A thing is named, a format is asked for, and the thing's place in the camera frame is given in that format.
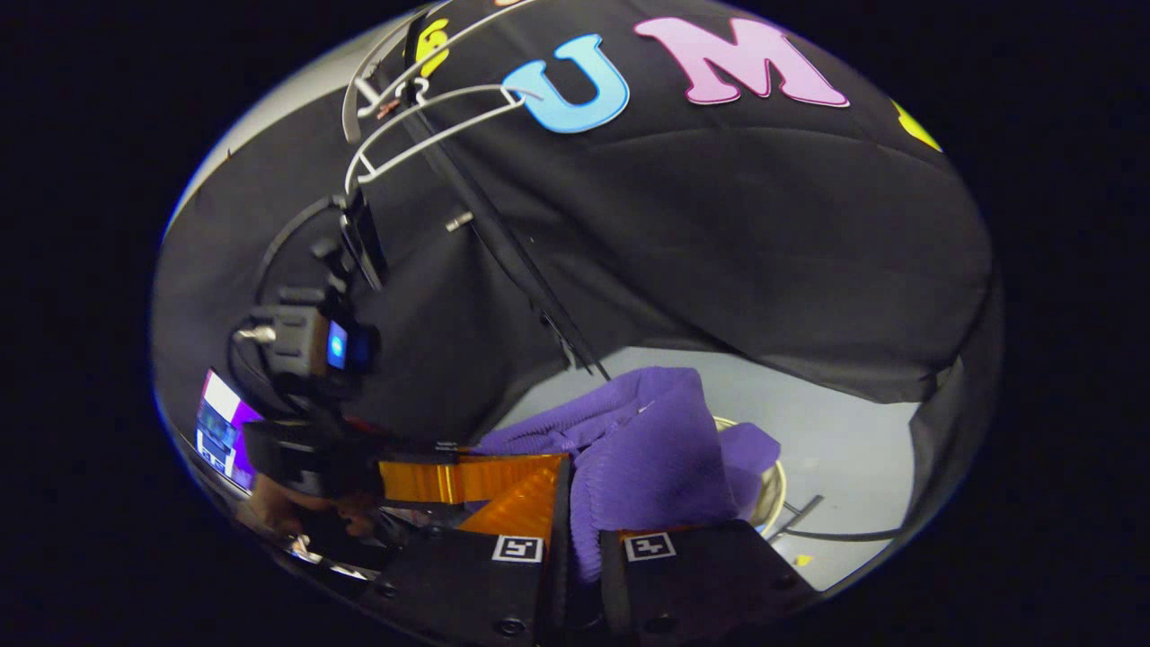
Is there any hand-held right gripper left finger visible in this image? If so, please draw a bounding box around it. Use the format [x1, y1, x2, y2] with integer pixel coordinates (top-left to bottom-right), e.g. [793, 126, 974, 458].
[359, 454, 572, 647]

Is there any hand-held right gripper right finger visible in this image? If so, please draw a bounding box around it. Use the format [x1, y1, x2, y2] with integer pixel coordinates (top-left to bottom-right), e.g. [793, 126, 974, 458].
[597, 521, 818, 647]

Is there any purple jacket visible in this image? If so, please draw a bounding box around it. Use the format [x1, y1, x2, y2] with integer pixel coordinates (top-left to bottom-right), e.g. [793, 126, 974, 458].
[472, 366, 783, 585]

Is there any yellow laundry hamper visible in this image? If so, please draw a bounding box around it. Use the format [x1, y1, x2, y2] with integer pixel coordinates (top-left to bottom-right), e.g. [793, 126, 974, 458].
[714, 415, 789, 538]

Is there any black clothes rack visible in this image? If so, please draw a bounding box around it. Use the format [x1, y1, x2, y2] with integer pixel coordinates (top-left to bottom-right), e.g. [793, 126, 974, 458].
[400, 9, 614, 380]

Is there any white plastic clothes hanger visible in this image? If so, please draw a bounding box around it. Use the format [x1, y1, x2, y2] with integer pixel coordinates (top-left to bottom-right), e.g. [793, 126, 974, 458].
[341, 0, 540, 145]
[344, 83, 526, 194]

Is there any lit monitor screen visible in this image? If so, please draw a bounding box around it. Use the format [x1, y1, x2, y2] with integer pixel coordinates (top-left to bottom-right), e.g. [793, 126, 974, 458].
[195, 368, 263, 493]

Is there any black backdrop cloth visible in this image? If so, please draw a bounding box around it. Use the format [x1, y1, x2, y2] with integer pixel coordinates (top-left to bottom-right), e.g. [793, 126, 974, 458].
[153, 0, 1003, 540]

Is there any black floor cable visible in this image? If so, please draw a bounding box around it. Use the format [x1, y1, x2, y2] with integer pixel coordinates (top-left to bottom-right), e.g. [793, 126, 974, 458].
[768, 492, 908, 543]

